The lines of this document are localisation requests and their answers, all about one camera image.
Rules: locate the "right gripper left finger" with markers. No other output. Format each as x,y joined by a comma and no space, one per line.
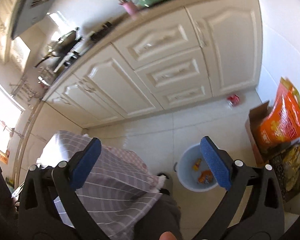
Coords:
49,206

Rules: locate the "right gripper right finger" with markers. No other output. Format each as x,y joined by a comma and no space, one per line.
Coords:
252,207

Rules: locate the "cream lower cabinets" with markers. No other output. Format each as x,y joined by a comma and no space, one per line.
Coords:
177,55

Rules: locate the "orange snack bag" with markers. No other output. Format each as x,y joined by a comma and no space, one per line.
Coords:
206,177

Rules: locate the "grey checked tablecloth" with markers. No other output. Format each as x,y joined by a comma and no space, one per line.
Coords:
118,191

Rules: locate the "yellow candy wrapper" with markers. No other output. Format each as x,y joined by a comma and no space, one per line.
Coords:
197,164

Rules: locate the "range hood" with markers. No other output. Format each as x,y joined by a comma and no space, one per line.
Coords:
27,13

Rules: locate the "kitchen window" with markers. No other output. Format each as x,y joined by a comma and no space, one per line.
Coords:
10,113

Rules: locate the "black gas stove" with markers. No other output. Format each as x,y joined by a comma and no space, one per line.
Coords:
82,46

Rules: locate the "red soda can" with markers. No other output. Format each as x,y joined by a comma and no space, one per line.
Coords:
233,100

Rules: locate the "black gold patterned bag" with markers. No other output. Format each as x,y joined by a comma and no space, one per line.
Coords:
286,165

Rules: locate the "orange rice bag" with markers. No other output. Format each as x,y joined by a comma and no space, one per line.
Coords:
282,124

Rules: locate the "person's right hand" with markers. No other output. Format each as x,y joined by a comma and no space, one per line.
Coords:
167,236

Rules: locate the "blue trash bin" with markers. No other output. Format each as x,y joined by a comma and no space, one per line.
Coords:
193,172

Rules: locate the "steel steamer pot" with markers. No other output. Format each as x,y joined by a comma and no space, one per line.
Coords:
46,76

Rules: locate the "pink utensil holder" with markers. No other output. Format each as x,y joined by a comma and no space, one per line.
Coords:
130,8

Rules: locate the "hanging utensil rack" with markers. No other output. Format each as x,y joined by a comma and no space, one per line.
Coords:
23,90

